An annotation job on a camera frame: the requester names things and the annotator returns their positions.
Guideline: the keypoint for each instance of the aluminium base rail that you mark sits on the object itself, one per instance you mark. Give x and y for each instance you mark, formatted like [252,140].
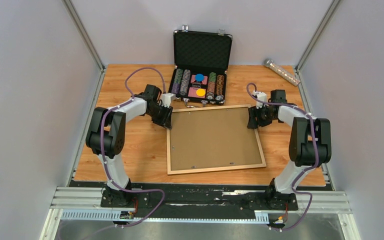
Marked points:
[75,203]

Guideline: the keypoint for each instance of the silver glitter tube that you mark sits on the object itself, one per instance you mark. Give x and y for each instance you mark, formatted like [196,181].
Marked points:
[289,77]

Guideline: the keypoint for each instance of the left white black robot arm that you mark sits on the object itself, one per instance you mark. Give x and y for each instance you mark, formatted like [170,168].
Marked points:
[107,131]

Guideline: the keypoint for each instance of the black poker chip case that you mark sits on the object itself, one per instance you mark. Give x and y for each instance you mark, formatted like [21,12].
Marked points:
[199,52]

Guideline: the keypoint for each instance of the blue round chip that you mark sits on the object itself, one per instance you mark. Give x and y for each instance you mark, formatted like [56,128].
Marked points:
[199,78]

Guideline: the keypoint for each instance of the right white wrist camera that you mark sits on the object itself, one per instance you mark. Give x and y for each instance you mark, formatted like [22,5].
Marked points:
[261,97]

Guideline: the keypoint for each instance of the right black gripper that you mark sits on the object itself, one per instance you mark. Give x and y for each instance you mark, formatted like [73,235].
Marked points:
[253,112]

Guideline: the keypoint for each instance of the yellow round chip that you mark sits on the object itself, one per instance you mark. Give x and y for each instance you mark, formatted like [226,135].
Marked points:
[201,92]

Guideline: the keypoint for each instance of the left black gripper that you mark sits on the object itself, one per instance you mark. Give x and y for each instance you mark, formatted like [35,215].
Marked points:
[166,121]

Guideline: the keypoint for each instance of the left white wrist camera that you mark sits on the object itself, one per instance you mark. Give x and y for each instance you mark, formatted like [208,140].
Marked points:
[166,99]

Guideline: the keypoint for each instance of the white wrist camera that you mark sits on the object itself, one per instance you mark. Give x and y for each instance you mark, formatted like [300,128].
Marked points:
[166,99]
[261,97]

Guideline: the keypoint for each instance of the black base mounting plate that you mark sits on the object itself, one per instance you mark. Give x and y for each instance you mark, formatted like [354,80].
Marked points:
[188,201]

